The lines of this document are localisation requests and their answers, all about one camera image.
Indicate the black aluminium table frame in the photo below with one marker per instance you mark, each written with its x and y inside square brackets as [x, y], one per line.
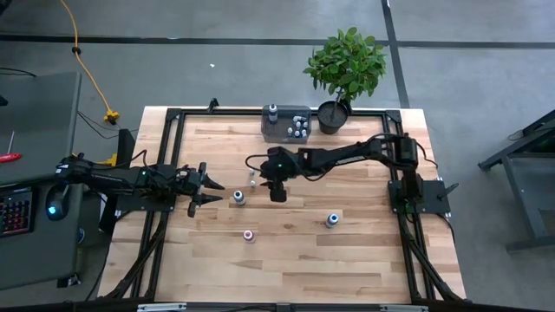
[217, 112]

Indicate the green leafy plant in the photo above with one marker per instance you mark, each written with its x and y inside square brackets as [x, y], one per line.
[347, 63]

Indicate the large blue food coloring bottle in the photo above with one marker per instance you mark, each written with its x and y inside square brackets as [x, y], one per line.
[332, 219]

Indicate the silver aluminium bracket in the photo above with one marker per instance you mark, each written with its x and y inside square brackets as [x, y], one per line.
[403, 308]
[161, 307]

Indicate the black plant pot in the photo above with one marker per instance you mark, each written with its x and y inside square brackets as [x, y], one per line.
[333, 121]

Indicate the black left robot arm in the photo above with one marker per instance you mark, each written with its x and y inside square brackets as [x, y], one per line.
[112, 177]

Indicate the black clamp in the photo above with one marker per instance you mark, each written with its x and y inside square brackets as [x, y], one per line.
[212, 104]

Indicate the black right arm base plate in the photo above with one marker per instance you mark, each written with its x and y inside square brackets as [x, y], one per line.
[433, 195]

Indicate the large black food coloring bottle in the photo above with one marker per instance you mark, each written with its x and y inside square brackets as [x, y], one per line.
[239, 197]

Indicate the black box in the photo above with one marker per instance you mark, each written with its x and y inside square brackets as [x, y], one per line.
[126, 147]

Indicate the grey metal table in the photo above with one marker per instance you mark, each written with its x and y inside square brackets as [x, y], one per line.
[544, 134]

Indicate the translucent grey plastic bin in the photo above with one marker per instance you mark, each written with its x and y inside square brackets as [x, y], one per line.
[277, 132]

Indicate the large violet food coloring bottle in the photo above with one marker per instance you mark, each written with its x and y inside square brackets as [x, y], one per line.
[272, 113]

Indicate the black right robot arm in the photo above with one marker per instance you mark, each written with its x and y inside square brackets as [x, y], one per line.
[347, 154]

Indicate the large red food coloring bottle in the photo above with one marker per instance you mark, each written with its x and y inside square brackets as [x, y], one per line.
[248, 235]

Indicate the backlit keyboard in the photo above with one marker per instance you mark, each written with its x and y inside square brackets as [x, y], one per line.
[15, 214]

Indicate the black computer mouse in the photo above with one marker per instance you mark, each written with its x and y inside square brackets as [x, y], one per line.
[57, 203]

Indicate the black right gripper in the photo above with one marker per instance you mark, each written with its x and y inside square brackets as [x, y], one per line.
[277, 193]

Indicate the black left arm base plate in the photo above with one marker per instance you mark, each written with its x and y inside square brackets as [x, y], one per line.
[130, 203]

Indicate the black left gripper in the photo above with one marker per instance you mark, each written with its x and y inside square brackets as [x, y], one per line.
[193, 182]

